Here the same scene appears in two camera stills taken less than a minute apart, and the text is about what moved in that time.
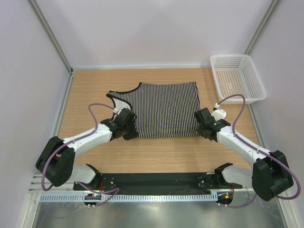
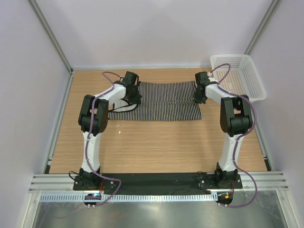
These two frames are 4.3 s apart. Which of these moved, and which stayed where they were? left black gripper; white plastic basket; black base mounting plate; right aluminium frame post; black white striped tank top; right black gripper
Moved: black white striped tank top; left black gripper; right black gripper
Stayed: white plastic basket; right aluminium frame post; black base mounting plate
